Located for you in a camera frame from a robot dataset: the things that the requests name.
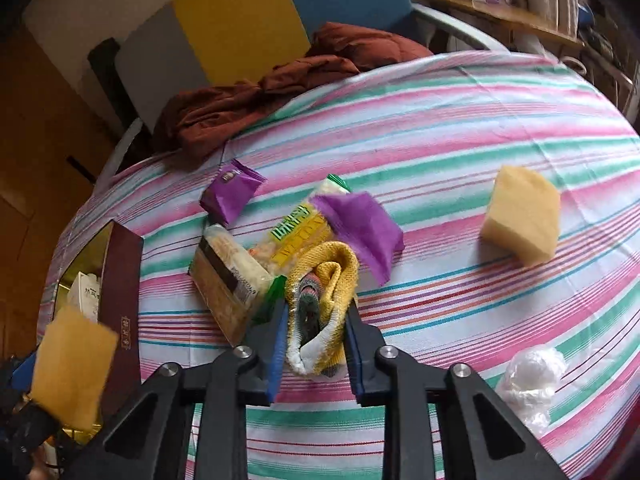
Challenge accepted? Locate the yellow knitted cloth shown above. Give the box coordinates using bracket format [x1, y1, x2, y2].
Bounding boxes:
[284, 241, 361, 378]

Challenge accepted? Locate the wooden wardrobe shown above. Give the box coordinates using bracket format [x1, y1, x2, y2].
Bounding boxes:
[0, 25, 126, 356]

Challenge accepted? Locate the beige cracker packet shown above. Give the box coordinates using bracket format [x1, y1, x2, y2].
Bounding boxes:
[189, 224, 287, 347]

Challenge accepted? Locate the white bed rail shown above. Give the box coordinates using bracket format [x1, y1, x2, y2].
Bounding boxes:
[95, 119, 146, 186]
[410, 2, 508, 53]

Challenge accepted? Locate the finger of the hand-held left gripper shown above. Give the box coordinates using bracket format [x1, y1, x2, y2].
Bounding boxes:
[11, 352, 38, 386]

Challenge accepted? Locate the brown blanket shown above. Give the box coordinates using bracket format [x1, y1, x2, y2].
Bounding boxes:
[152, 22, 433, 163]

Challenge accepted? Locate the cluttered wooden shelf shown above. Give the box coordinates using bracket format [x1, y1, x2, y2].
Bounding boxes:
[575, 0, 640, 126]

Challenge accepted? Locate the black bed post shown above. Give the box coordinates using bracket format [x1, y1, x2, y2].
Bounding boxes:
[89, 37, 151, 136]

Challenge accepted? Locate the grey yellow blue chair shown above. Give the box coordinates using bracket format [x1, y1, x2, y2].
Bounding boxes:
[115, 0, 416, 126]

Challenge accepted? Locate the wooden bedside table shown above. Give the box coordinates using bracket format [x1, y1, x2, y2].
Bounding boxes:
[427, 0, 586, 51]

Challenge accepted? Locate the yellow sponge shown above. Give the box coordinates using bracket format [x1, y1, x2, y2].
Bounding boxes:
[479, 164, 562, 267]
[31, 306, 120, 432]

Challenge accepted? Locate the white box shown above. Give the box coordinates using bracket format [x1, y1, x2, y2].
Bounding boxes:
[66, 271, 105, 322]

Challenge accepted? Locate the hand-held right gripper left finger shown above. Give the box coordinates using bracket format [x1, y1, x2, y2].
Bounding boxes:
[60, 300, 291, 480]

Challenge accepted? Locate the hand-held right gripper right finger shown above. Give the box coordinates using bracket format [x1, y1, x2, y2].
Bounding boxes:
[344, 296, 573, 480]

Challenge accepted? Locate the purple cloth piece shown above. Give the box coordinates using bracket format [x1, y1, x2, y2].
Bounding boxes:
[311, 191, 405, 287]

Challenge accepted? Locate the green yellow snack packet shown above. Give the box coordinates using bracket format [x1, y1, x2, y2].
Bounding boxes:
[247, 174, 353, 281]

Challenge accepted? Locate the white plastic bag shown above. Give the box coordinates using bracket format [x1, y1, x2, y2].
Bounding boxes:
[494, 346, 567, 437]

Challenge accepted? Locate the purple snack packet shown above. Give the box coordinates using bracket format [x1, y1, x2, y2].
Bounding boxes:
[199, 159, 267, 227]

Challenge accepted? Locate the gold lined gift box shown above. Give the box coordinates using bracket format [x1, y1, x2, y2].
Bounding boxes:
[50, 219, 146, 441]

